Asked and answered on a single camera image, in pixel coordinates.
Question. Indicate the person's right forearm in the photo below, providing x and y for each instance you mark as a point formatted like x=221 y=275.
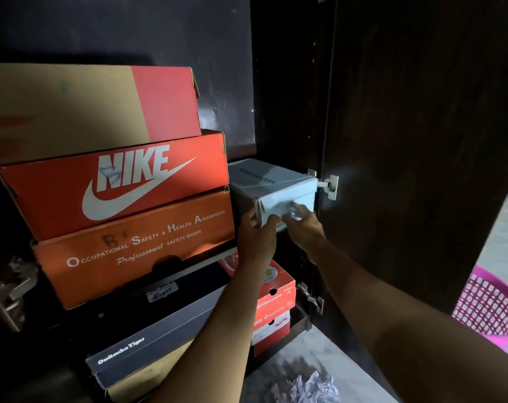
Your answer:
x=409 y=327

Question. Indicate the person's right hand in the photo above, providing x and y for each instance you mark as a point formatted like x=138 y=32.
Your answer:
x=305 y=230

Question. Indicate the pink plastic laundry basket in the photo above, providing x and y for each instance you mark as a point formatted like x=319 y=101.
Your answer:
x=489 y=308

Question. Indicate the person's left forearm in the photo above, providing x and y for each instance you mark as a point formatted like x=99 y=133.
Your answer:
x=214 y=331

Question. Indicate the person's right thumb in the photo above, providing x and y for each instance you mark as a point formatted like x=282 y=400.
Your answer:
x=289 y=218

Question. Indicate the person's left thumb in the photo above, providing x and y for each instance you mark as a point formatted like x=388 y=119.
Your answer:
x=272 y=222

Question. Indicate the navy shoe box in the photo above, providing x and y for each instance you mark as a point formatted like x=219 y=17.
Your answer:
x=153 y=344

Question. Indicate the orange safety shoe box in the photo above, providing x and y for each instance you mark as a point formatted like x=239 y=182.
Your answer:
x=128 y=247

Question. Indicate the crumpled white paper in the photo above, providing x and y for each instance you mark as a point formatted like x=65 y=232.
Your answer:
x=308 y=390

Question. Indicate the person's left hand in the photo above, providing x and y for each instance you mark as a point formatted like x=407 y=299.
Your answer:
x=256 y=241

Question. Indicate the red shoe box white logo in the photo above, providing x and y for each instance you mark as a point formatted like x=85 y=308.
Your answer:
x=119 y=184

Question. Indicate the dark wooden cabinet door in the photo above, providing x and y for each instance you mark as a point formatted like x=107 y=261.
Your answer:
x=417 y=142

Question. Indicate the metal cabinet hinge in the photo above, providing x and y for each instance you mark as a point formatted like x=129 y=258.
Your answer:
x=328 y=184
x=310 y=297
x=10 y=295

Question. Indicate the tan and red shoe box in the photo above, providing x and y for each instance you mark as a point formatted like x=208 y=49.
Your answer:
x=86 y=111

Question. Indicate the black shoe box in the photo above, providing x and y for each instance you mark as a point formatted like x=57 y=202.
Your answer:
x=161 y=295

